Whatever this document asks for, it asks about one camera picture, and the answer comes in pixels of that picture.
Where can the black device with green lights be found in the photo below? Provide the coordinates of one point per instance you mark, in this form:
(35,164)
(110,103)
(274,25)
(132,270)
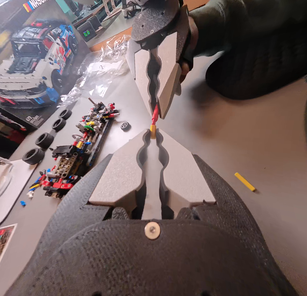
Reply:
(87,33)

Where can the person's right hand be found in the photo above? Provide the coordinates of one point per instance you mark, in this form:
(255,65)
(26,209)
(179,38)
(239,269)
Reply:
(185,69)

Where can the lego car chassis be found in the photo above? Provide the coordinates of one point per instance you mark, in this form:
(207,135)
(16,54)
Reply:
(72,161)

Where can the person's right forearm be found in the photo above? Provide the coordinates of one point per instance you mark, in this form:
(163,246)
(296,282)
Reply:
(239,24)

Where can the clear plastic bag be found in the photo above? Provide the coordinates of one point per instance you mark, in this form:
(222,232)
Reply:
(100,70)

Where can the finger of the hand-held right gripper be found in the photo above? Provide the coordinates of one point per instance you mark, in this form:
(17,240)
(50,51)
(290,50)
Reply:
(169,72)
(141,70)

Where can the red lego axle pin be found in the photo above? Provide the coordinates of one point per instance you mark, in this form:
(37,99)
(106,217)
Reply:
(154,116)

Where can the yellow lego axle connector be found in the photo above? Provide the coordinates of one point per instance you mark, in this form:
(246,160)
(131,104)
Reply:
(153,131)

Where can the wooden stand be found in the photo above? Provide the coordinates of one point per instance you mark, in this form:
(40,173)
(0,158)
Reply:
(110,3)

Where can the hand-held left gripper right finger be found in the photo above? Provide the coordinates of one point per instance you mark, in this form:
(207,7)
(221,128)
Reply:
(187,178)

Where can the black lego gear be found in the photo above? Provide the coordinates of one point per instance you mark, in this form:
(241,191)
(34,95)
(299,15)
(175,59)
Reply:
(125,127)

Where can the black lego tyre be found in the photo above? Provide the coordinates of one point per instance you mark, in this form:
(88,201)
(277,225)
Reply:
(59,124)
(44,140)
(33,156)
(65,114)

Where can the lego sticker sheet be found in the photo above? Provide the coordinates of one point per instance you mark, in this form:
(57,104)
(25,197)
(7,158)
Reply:
(7,240)

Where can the lego set box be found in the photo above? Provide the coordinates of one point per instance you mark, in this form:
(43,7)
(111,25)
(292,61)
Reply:
(36,60)

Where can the thin yellow lego axle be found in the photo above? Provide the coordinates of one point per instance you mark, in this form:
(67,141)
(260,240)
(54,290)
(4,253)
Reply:
(244,182)

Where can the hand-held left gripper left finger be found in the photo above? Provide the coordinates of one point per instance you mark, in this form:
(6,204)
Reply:
(120,173)

